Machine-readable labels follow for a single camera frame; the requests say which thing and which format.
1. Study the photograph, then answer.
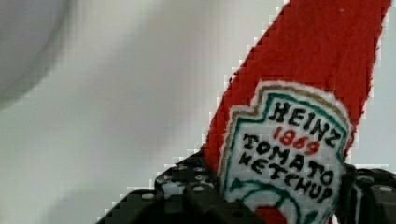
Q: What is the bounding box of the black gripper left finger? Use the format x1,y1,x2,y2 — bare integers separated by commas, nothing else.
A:
96,152,265,224

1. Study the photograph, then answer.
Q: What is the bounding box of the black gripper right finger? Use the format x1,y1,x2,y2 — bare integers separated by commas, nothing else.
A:
335,164,396,224

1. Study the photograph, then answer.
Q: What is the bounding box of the red plush ketchup bottle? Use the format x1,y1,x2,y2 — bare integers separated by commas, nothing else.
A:
204,0,392,224

